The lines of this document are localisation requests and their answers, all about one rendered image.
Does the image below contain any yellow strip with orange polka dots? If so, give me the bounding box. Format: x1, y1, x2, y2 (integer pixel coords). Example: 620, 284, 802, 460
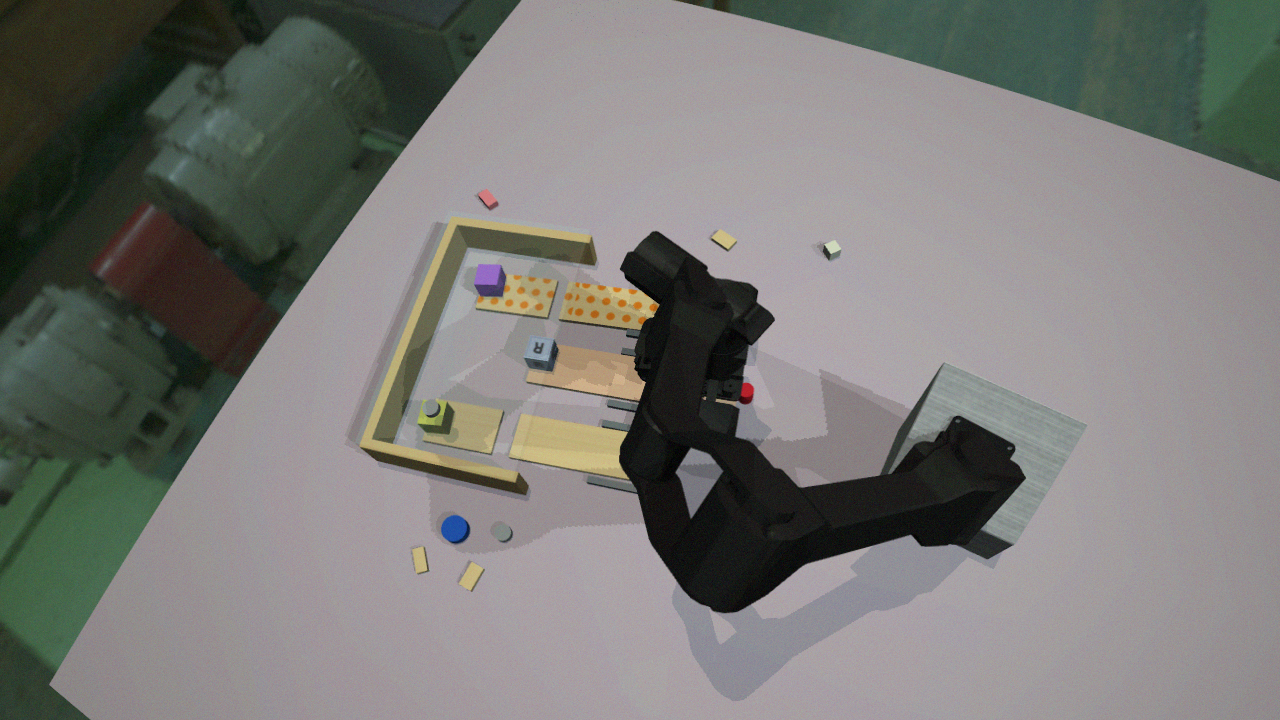
564, 282, 659, 331

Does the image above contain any pale yellow flat panel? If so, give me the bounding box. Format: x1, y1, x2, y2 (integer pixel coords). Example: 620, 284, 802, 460
522, 416, 630, 480

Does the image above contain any pale yellow flat block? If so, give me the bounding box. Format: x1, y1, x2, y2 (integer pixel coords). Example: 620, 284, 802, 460
710, 229, 737, 252

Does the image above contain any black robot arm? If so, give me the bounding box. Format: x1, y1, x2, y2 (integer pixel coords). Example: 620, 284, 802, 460
620, 231, 1027, 612

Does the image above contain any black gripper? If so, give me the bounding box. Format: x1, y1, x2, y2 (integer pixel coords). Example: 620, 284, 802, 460
699, 343, 749, 437

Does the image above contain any yellow rectangular block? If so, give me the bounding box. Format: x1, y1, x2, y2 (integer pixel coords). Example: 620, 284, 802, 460
460, 562, 485, 592

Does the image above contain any blue disc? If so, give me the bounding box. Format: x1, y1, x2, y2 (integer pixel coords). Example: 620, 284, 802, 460
442, 516, 470, 543

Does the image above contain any small pink block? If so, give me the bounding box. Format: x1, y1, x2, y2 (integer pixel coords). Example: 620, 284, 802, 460
477, 190, 499, 210

